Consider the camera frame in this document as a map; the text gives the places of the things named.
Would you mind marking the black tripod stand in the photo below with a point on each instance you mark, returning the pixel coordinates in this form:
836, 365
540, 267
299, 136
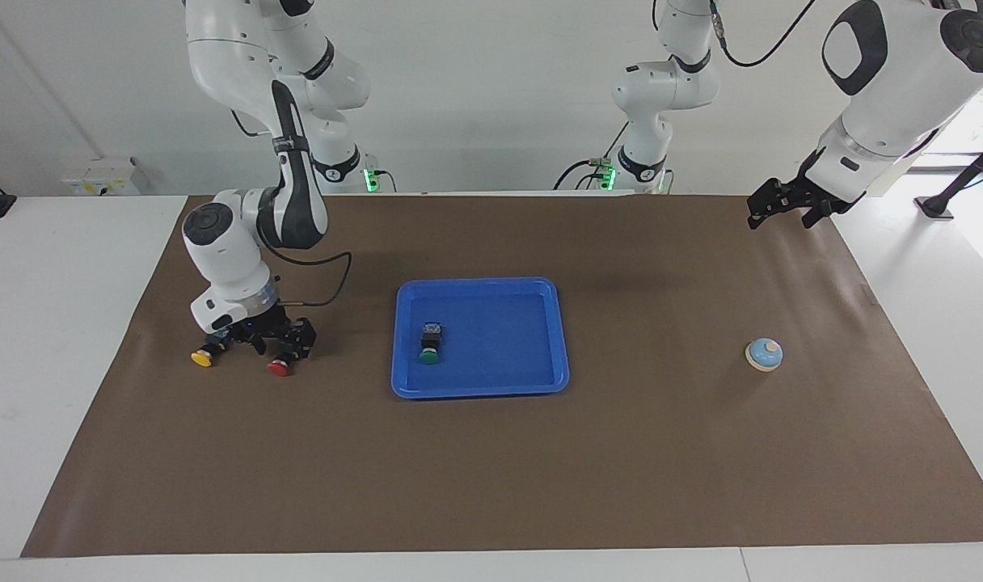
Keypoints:
956, 186

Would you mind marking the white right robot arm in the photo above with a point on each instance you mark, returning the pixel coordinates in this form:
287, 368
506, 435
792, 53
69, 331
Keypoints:
225, 250

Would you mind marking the green push button switch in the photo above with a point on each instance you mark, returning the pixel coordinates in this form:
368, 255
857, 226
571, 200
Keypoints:
431, 343

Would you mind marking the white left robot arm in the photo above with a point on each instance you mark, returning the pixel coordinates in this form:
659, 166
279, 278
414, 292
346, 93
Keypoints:
888, 81

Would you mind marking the blue plastic tray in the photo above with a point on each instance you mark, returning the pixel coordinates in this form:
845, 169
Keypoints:
499, 356

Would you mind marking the yellow push button switch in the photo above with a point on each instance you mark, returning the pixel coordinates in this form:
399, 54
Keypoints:
202, 358

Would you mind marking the white power strip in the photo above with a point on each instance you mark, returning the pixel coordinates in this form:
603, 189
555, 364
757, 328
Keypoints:
95, 182

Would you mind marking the red push button switch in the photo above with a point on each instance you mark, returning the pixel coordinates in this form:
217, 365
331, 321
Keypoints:
278, 369

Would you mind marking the light blue call bell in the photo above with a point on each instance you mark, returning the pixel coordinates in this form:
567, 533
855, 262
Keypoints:
764, 356

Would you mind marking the brown paper table mat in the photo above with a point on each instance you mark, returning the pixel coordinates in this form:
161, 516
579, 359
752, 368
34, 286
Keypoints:
491, 469

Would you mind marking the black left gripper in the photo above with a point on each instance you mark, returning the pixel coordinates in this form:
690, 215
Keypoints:
811, 187

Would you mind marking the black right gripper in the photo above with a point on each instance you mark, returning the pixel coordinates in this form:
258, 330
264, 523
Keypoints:
253, 319

